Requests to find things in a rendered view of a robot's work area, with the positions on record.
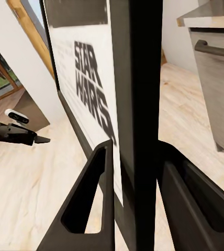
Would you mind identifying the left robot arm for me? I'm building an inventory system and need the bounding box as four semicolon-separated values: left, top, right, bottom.
0;109;51;146

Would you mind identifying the poster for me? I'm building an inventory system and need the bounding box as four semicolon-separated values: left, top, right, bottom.
39;0;163;251

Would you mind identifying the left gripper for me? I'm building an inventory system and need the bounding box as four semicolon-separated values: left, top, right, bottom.
0;123;51;146

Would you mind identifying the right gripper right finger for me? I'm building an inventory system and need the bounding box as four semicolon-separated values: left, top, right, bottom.
156;140;224;251

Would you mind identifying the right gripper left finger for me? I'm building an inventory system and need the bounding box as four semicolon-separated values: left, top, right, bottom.
36;139;115;251

